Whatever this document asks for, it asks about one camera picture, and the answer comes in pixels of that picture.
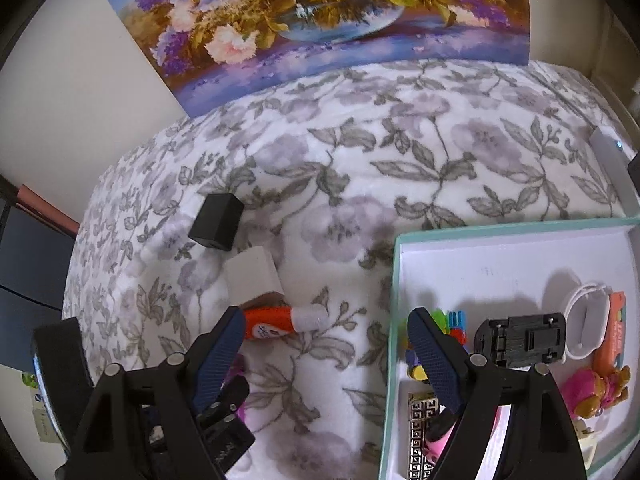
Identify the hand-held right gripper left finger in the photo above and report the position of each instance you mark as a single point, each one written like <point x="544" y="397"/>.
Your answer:
<point x="215" y="360"/>

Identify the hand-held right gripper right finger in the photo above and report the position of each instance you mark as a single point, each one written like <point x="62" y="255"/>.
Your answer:
<point x="435" y="360"/>

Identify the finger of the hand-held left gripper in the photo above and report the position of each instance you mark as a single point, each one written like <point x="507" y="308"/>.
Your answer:
<point x="225" y="440"/>

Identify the orange tube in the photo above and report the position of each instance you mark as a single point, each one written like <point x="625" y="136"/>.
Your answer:
<point x="270" y="322"/>

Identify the gold patterned lighter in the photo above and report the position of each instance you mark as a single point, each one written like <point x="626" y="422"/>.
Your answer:
<point x="420" y="440"/>

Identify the black toy car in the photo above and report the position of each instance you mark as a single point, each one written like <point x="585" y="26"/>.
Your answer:
<point x="520" y="340"/>

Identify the white tray with teal rim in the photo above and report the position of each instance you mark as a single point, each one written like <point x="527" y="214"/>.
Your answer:
<point x="500" y="270"/>

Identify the white smart watch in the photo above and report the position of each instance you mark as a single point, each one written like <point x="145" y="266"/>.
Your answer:
<point x="585" y="325"/>

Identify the brown dog toy figure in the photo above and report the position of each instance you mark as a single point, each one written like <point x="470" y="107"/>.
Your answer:
<point x="587" y="385"/>

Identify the cream hair claw clip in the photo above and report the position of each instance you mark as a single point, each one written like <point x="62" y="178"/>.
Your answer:
<point x="587" y="447"/>

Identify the colourful toy vehicle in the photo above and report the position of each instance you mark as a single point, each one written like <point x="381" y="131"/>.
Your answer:
<point x="452" y="322"/>

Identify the white cube box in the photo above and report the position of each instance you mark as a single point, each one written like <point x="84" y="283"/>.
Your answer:
<point x="250" y="272"/>

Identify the dark blue cabinet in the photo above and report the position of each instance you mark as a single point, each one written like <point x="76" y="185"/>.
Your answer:
<point x="30" y="270"/>

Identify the black box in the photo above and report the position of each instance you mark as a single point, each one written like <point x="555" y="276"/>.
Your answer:
<point x="215" y="220"/>

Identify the orange eraser pack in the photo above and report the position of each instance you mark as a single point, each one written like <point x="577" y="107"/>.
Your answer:
<point x="617" y="335"/>

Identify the grey floral blanket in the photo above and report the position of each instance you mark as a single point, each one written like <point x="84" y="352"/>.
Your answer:
<point x="350" y="160"/>

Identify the white device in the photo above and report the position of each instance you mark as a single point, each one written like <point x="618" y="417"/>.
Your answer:
<point x="607" y="155"/>

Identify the floral painting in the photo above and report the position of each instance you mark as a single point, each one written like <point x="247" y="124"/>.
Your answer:
<point x="300" y="20"/>

